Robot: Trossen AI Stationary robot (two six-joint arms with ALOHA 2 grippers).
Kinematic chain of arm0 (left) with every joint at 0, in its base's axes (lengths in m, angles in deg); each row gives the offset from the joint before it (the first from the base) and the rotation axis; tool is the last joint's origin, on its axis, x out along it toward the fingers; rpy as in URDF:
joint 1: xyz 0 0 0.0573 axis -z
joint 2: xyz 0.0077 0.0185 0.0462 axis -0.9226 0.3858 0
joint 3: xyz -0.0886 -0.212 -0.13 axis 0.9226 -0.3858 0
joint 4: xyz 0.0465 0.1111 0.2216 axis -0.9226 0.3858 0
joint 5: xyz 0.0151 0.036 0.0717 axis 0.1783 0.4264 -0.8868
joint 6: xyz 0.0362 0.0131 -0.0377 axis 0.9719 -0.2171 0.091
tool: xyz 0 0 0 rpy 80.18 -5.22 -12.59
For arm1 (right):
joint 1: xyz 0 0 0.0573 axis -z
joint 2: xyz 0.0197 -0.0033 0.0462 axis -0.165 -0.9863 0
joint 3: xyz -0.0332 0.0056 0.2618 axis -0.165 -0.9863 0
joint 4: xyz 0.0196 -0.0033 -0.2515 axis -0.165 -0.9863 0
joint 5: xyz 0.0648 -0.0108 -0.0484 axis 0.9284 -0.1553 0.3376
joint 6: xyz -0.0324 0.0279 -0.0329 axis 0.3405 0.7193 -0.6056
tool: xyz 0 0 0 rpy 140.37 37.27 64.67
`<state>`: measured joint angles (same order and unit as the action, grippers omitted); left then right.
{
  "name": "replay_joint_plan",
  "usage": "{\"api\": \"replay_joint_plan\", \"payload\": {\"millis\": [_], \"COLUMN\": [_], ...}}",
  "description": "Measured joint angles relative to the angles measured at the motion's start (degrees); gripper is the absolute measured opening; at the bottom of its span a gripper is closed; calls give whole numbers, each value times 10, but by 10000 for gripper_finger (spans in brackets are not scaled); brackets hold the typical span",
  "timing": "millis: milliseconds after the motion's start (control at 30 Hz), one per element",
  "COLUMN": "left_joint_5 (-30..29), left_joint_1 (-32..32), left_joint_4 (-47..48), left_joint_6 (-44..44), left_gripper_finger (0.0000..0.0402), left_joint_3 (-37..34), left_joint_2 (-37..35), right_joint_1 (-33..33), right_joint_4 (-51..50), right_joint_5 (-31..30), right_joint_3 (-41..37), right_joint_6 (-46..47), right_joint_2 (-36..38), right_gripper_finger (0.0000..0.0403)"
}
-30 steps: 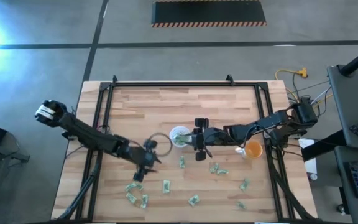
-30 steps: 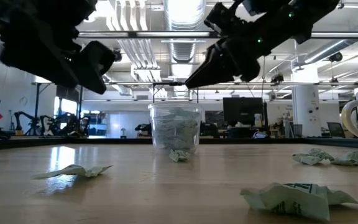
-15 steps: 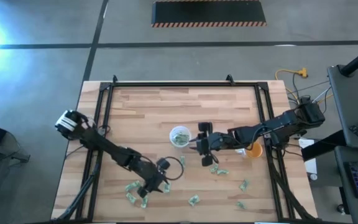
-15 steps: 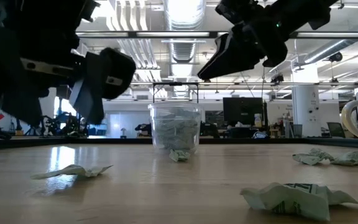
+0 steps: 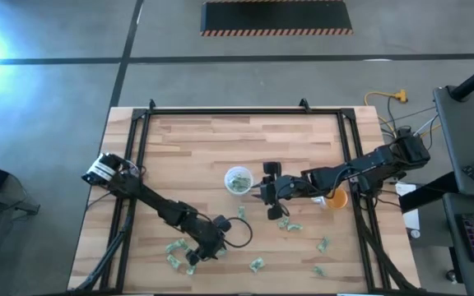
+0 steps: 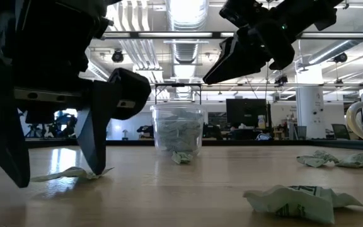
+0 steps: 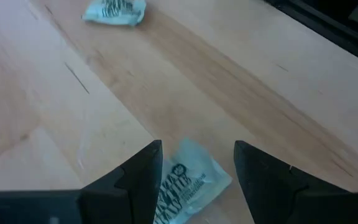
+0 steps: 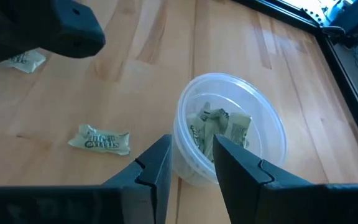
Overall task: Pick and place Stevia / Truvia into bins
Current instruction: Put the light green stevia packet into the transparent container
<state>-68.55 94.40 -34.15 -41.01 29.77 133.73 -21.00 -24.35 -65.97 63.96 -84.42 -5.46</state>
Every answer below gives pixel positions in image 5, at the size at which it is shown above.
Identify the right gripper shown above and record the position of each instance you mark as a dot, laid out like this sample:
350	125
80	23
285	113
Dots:
286	189

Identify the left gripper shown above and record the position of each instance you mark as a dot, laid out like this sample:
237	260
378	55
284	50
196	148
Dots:
208	236

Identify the green sweetener packet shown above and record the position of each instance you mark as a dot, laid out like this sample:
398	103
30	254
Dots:
256	264
173	261
295	226
244	181
176	246
283	222
222	252
241	212
323	244
190	270
235	183
319	271

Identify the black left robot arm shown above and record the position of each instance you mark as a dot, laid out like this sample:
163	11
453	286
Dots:
154	199

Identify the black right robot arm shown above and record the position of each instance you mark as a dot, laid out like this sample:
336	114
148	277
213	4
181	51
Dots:
368	164

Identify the clear plastic tub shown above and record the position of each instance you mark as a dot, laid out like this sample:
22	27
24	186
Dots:
226	181

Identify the white mug yellow interior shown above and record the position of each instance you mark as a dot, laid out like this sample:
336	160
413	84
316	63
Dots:
337	201

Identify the white paper sheet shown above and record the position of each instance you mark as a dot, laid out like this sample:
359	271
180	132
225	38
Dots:
412	218

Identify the black hazard-striped floor mat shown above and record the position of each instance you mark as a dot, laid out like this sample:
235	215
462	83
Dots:
274	16

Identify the black keyboard desk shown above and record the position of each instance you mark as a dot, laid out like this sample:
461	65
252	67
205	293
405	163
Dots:
451	255

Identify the small black controller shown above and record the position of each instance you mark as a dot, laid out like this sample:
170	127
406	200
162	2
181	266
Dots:
472	172

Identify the black office desk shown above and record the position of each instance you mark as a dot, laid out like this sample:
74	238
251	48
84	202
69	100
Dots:
467	135

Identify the black metal table frame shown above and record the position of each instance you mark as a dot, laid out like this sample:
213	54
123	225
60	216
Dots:
241	111

